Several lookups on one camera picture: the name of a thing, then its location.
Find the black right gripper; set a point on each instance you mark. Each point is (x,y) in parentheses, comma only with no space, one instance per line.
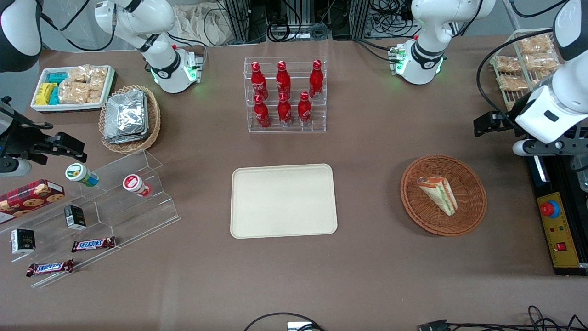
(19,139)

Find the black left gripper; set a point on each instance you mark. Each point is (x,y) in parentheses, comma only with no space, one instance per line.
(509,120)

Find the triangle sandwich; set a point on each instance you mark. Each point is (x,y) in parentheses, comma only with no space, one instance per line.
(438,195)

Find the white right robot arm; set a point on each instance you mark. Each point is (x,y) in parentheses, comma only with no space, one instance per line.
(161,18)

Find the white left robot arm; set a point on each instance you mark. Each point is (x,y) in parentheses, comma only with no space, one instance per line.
(432,18)

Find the white rectangular snack tray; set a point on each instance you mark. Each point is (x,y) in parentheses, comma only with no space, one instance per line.
(41,106)

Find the round brown wicker basket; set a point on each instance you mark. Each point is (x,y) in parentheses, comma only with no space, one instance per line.
(468,202)

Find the oval tan wicker basket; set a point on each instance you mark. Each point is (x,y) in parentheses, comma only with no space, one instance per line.
(154,119)

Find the cream plastic tray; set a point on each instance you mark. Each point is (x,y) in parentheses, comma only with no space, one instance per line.
(284,201)

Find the clear fried snack bag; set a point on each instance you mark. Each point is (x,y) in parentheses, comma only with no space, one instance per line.
(510,105)
(512,83)
(508,64)
(542,62)
(536,45)

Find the green lid cup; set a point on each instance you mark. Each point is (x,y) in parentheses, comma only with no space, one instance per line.
(78,174)

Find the teal snack pack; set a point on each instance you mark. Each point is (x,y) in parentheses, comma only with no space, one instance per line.
(57,77)
(54,95)

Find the clear rice cracker bag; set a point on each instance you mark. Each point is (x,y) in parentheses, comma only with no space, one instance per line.
(98,74)
(73,93)
(95,92)
(79,74)

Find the yellow snack pack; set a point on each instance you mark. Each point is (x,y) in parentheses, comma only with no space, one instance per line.
(44,93)

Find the silver foil container stack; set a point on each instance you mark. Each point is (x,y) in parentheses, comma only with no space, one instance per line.
(126,117)

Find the red tartan cookie box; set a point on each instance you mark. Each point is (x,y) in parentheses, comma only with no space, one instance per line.
(27,197)

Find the small black box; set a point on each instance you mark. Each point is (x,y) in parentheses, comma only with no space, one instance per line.
(75,217)
(23,241)

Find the red lid cup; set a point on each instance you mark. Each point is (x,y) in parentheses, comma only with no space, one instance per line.
(134,184)

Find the clear acrylic step display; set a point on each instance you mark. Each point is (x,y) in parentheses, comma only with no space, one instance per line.
(133,216)

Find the Snickers chocolate bar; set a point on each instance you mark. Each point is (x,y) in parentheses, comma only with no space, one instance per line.
(93,244)
(50,267)

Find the red emergency stop button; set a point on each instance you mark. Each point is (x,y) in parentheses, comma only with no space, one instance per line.
(550,209)

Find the black control box yellow panel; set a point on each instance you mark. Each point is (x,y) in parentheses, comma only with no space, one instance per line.
(558,230)

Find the red cola bottle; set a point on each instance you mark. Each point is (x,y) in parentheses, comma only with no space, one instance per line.
(259,82)
(304,111)
(283,80)
(262,115)
(285,112)
(316,80)

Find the white cloth bag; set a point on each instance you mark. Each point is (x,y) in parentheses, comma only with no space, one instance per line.
(202,23)

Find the clear acrylic bottle rack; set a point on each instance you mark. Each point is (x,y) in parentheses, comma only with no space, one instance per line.
(296,126)

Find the small white device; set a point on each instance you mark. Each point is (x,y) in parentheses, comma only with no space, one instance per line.
(301,326)

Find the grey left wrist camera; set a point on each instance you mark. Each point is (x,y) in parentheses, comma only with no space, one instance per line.
(522,148)

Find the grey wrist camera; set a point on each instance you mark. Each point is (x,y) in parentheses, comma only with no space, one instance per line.
(522,148)
(14,168)

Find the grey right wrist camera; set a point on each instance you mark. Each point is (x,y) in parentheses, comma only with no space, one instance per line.
(14,168)

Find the aluminium frame post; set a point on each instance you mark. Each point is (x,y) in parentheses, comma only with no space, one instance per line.
(360,18)
(236,20)

